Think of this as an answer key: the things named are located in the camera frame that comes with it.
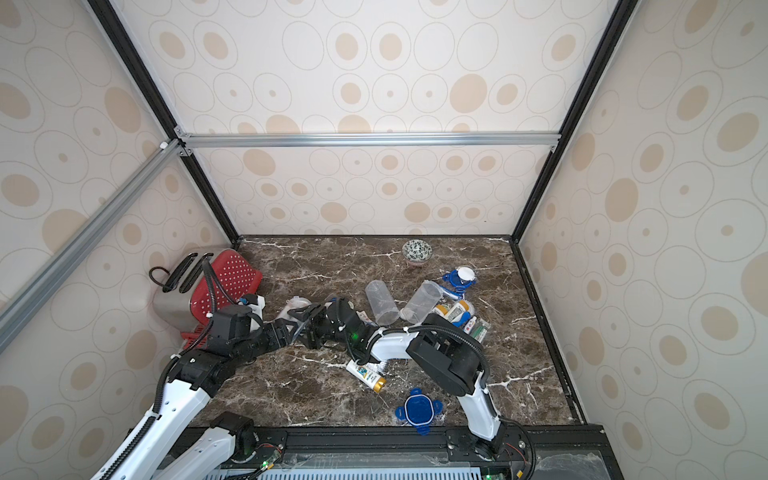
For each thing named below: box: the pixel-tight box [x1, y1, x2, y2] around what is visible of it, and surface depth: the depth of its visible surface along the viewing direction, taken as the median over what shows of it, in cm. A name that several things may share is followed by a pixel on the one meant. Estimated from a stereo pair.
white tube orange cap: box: [448, 300, 470, 323], surface depth 99 cm
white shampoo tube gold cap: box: [346, 359, 387, 393], surface depth 85 cm
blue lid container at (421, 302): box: [399, 280, 443, 324], surface depth 102 cm
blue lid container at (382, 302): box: [365, 280, 400, 326], surface depth 99 cm
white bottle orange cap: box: [432, 303, 452, 318], surface depth 98 cm
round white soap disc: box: [457, 266, 476, 281], surface depth 108 cm
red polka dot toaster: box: [152, 248, 263, 347], surface depth 87 cm
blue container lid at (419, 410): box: [395, 388, 443, 436], surface depth 81 cm
